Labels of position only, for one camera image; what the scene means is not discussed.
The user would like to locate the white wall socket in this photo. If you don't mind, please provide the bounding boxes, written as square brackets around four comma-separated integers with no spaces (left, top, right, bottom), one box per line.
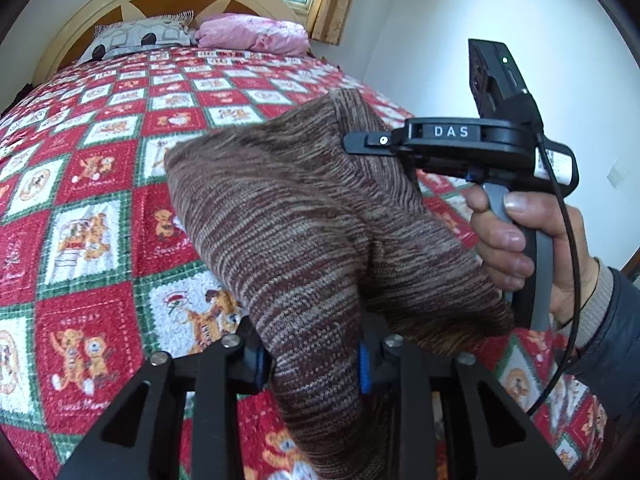
[605,157,629,187]

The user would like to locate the white patterned pillow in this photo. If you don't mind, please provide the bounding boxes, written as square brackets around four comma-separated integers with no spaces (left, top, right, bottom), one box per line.
[75,10,198,64]

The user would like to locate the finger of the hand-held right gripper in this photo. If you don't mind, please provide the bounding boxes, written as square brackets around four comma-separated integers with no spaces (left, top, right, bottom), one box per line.
[342,130,417,157]

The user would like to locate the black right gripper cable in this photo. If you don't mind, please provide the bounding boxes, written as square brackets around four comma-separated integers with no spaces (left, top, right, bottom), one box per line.
[527,131,585,417]

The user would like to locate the yellow curtain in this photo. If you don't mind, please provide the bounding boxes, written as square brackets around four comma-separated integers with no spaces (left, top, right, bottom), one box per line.
[306,0,364,47]

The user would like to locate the person's right hand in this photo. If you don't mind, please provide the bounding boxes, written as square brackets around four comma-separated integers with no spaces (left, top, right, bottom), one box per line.
[465,191,602,332]

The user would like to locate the pink pillow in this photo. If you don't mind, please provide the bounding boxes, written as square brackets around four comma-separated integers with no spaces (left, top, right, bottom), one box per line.
[194,12,312,59]

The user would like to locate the red checkered printed quilt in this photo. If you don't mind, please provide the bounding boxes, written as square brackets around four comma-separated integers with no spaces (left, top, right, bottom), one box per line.
[0,45,610,480]

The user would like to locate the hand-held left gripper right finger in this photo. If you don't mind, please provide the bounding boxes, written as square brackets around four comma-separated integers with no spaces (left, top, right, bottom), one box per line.
[357,334,571,480]

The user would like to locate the brown knitted sweater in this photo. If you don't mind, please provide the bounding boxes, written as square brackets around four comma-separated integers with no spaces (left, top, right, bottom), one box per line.
[162,88,519,480]

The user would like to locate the person's right forearm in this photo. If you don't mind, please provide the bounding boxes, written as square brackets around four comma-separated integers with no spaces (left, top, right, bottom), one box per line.
[549,256,640,412]

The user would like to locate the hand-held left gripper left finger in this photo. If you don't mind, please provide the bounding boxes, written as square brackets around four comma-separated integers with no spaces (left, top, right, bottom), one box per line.
[60,334,274,480]

